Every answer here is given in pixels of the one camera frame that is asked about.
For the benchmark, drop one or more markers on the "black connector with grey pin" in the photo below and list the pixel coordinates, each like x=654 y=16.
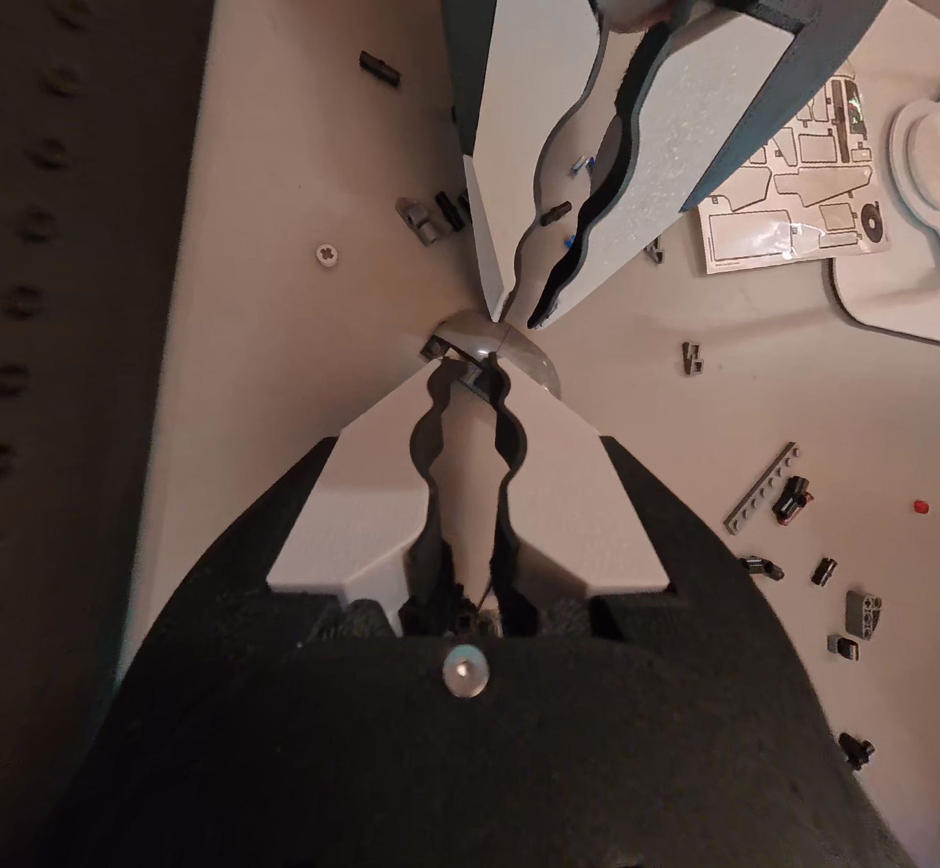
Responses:
x=855 y=749

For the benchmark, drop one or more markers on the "black connector with brown pin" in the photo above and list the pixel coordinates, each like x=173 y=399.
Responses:
x=791 y=499

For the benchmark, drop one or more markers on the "white stand base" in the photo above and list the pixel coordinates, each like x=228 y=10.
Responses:
x=896 y=280

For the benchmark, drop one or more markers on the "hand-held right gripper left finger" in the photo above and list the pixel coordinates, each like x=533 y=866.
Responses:
x=352 y=515

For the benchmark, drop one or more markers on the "long grey lego plate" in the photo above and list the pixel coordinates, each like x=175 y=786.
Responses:
x=760 y=487

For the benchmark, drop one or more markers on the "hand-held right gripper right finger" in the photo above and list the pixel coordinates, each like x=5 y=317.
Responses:
x=580 y=515

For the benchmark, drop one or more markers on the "black technic pin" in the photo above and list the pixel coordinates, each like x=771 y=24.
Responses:
x=824 y=571
x=452 y=211
x=556 y=212
x=380 y=69

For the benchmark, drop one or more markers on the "black angled technic connector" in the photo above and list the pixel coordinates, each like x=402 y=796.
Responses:
x=762 y=568

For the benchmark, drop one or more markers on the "silver table screw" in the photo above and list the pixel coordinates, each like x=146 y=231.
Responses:
x=328 y=255

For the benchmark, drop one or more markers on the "dark grey oval technic beam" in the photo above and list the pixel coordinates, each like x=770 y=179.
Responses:
x=863 y=615

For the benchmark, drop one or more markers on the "grey domed lego assembly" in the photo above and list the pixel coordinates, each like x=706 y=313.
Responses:
x=477 y=339

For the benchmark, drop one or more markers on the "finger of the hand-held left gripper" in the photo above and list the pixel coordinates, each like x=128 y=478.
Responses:
x=529 y=75
x=697 y=111

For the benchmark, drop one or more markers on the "lego sticker sheet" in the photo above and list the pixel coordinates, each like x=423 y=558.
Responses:
x=771 y=222

